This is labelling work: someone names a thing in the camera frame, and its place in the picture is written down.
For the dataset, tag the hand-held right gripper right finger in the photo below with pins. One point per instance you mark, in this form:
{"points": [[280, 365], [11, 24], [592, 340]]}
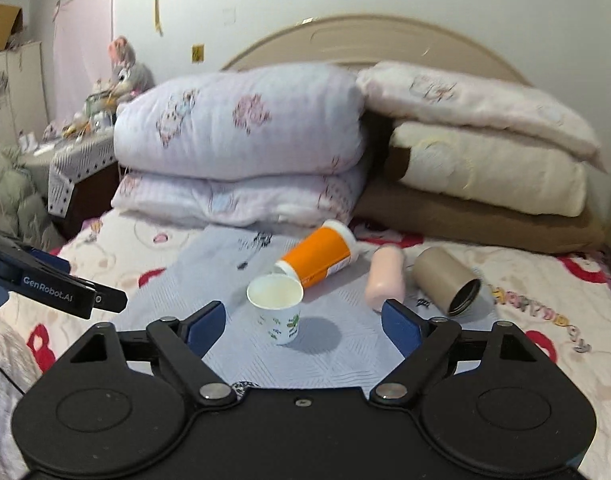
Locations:
{"points": [[398, 327]]}

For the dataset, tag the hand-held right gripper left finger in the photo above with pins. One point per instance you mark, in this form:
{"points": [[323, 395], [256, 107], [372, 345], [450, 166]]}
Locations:
{"points": [[210, 327]]}

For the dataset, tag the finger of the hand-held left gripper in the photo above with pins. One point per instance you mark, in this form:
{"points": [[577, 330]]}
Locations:
{"points": [[110, 300]]}

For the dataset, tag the white leaf-print paper cup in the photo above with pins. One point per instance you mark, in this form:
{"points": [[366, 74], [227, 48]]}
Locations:
{"points": [[278, 317]]}

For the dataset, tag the brown cylindrical cup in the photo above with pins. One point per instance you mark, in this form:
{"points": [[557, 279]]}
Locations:
{"points": [[440, 272]]}

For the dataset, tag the pink cylindrical bottle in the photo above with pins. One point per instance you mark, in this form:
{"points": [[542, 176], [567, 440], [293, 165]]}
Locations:
{"points": [[385, 275]]}

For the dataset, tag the blue-grey cloth mat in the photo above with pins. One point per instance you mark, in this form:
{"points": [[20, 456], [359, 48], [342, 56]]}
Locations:
{"points": [[225, 270]]}

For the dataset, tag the green down jacket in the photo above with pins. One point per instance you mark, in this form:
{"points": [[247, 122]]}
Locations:
{"points": [[15, 200]]}

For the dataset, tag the dark wooden bedside table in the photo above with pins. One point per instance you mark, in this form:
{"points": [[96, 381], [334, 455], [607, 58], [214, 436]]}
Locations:
{"points": [[93, 200]]}

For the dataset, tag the orange bottle with white cap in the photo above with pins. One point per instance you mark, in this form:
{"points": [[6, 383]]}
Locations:
{"points": [[318, 255]]}

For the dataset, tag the brown folded quilt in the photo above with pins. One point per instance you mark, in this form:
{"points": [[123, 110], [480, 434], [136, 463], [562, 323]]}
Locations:
{"points": [[460, 225]]}

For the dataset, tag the white fuzzy blanket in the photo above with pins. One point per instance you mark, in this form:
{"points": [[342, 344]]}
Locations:
{"points": [[0, 410]]}

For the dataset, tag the pink-white floral folded quilt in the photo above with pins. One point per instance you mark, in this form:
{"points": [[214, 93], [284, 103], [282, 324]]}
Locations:
{"points": [[225, 200]]}

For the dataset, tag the nightstand with dotted cloth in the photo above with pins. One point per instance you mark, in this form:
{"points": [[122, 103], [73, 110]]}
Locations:
{"points": [[80, 160]]}

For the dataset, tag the cream brown pillow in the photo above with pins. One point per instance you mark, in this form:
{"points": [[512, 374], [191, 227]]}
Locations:
{"points": [[485, 170]]}

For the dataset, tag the white cabinet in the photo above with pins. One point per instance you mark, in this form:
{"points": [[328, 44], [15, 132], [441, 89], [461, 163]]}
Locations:
{"points": [[25, 90]]}

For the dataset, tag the lavender floral folded quilt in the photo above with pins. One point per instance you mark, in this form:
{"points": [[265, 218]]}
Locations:
{"points": [[235, 125]]}

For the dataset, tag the grey plush rabbit toy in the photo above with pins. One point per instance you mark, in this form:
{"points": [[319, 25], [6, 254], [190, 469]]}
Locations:
{"points": [[128, 72]]}

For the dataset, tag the pink curtain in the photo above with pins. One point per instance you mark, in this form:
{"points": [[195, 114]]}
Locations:
{"points": [[80, 50]]}

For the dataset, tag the white pink top pillow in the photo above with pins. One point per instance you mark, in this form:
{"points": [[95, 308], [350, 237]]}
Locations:
{"points": [[485, 100]]}

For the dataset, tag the cardboard box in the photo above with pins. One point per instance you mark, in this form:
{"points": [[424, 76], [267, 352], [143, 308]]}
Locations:
{"points": [[0, 25]]}

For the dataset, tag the beige bed headboard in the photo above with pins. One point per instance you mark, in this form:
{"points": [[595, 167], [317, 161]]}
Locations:
{"points": [[385, 40]]}

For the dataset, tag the yellow wall sticker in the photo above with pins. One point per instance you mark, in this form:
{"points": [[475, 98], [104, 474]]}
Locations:
{"points": [[198, 53]]}

